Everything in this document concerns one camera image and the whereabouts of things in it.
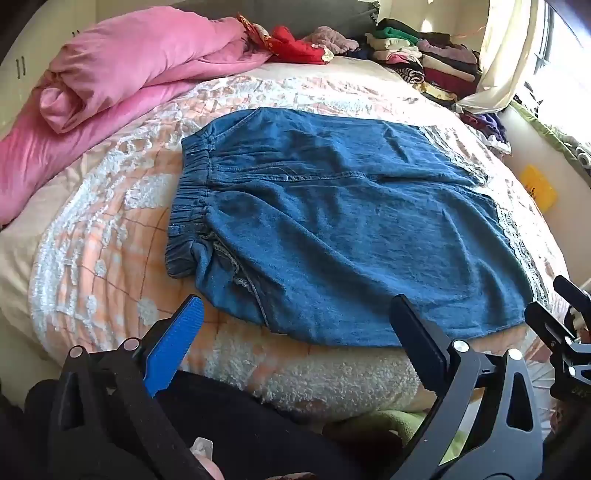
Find cream bed sheet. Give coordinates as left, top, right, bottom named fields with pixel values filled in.
left=0, top=54, right=444, bottom=416

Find red floral cloth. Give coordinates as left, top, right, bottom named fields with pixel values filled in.
left=236, top=13, right=334, bottom=65

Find purple clothes pile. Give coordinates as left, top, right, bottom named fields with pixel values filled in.
left=459, top=111, right=513, bottom=155

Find yellow bag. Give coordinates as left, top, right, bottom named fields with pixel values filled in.
left=521, top=165, right=558, bottom=213

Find person's left hand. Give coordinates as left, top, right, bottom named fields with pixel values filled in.
left=190, top=436, right=228, bottom=480

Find green fleece garment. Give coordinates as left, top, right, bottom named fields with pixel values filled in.
left=323, top=408, right=465, bottom=468

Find black fuzzy garment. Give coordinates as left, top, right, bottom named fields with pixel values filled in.
left=0, top=369, right=407, bottom=480

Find window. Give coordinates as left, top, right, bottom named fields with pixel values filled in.
left=524, top=4, right=591, bottom=139

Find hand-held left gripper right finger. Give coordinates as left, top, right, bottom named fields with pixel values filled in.
left=390, top=295, right=546, bottom=480

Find cream curtain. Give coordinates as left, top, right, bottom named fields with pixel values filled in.
left=452, top=0, right=548, bottom=114

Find blue denim pants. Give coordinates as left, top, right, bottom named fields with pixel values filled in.
left=166, top=107, right=552, bottom=348

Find peach and white patterned blanket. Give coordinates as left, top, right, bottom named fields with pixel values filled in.
left=28, top=69, right=583, bottom=416

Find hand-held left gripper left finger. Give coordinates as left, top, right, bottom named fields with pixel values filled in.
left=48, top=294, right=218, bottom=480

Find pink quilt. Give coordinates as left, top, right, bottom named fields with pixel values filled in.
left=0, top=17, right=273, bottom=227

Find mauve fuzzy garment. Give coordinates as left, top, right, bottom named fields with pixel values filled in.
left=308, top=26, right=360, bottom=55

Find grey headboard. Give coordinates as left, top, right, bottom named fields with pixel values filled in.
left=281, top=0, right=382, bottom=38

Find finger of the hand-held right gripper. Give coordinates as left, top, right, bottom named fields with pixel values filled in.
left=524, top=301, right=591, bottom=402
left=553, top=275, right=591, bottom=330

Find stack of folded clothes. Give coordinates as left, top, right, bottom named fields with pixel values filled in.
left=346, top=17, right=483, bottom=104

